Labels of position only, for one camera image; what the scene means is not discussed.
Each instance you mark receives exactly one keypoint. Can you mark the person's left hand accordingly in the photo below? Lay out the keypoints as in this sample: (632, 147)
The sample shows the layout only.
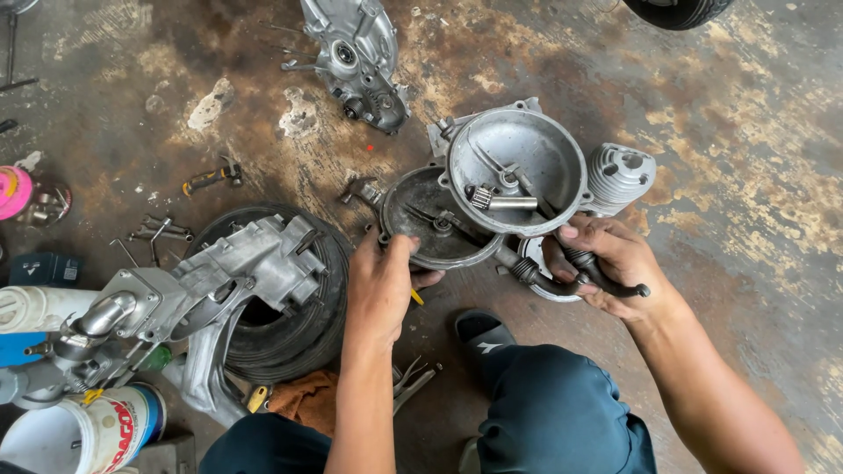
(375, 289)

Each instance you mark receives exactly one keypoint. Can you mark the person's right hand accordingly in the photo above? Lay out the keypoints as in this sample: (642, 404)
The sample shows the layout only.
(622, 263)

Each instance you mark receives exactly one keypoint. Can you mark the black curved lever with spring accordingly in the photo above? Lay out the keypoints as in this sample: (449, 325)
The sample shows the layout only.
(616, 284)
(527, 270)

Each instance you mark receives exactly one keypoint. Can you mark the dark round engine cover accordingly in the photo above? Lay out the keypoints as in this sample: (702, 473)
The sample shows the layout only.
(415, 210)

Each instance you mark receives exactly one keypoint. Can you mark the silver round engine cover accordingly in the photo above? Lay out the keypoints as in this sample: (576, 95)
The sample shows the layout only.
(527, 151)

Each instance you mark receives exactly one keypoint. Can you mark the black tyre on floor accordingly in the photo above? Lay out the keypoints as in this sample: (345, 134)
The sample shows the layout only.
(316, 329)

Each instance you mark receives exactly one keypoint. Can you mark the white round disc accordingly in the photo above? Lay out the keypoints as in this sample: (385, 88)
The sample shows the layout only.
(535, 253)

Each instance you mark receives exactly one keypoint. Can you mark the silver finned cylinder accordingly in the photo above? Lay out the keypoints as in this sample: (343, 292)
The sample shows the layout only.
(619, 174)

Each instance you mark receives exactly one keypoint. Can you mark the small grey metal fitting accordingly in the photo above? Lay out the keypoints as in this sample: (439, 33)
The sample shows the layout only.
(362, 191)

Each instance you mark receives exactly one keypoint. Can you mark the grey pliers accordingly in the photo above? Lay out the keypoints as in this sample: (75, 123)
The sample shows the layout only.
(411, 385)

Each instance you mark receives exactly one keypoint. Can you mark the black sandal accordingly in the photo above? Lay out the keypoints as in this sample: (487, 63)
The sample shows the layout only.
(484, 329)

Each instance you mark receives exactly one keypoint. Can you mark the large silver engine case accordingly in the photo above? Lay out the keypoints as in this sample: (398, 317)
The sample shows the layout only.
(263, 253)

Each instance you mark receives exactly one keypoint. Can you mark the silver piston pin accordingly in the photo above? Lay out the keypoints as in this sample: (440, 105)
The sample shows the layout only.
(514, 203)

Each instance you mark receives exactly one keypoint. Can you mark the orange cloth rag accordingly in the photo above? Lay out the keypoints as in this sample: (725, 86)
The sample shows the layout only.
(306, 398)

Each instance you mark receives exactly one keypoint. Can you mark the needle roller bearing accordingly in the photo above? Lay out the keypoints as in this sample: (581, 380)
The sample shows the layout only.
(479, 197)

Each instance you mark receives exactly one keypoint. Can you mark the yellow tag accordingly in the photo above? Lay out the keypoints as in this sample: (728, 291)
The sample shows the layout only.
(257, 399)

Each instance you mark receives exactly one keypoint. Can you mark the person's right leg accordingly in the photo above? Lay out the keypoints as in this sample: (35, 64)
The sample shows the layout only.
(560, 415)

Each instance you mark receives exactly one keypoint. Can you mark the person's leg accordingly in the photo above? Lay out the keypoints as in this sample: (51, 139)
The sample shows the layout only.
(270, 447)
(560, 415)

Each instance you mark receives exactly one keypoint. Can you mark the person's left leg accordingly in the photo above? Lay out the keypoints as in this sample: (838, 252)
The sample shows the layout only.
(270, 447)

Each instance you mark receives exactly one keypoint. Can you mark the pile of grey wrenches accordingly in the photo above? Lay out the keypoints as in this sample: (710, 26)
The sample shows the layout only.
(161, 230)

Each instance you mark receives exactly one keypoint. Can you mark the green bottle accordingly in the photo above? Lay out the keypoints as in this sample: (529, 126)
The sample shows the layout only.
(158, 357)

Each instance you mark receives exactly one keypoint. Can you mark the silver crankcase half with gears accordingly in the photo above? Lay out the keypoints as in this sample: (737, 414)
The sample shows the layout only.
(359, 59)

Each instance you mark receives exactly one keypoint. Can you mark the grey spanner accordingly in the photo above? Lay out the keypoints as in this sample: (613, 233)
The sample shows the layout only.
(300, 65)

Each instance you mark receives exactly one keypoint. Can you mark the grey allen key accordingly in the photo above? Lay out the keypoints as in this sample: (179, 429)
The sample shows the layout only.
(125, 252)

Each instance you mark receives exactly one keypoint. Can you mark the black tyre with tread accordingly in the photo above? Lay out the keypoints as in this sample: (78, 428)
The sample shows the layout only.
(678, 10)

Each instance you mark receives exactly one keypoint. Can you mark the white bucket with red print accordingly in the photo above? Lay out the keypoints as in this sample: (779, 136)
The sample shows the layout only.
(99, 428)

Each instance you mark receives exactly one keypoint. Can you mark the dark blue box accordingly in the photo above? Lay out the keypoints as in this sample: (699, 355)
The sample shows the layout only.
(46, 270)

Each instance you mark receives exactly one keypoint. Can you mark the round metal tin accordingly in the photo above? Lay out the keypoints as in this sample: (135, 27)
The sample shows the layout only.
(51, 205)

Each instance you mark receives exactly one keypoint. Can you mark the blue plastic container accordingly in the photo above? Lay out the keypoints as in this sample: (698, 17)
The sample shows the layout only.
(20, 349)

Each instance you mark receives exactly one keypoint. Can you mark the pink spool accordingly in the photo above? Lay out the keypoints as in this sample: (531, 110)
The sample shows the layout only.
(13, 192)

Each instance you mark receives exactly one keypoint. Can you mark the black metal stand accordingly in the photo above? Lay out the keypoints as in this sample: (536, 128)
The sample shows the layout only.
(13, 46)

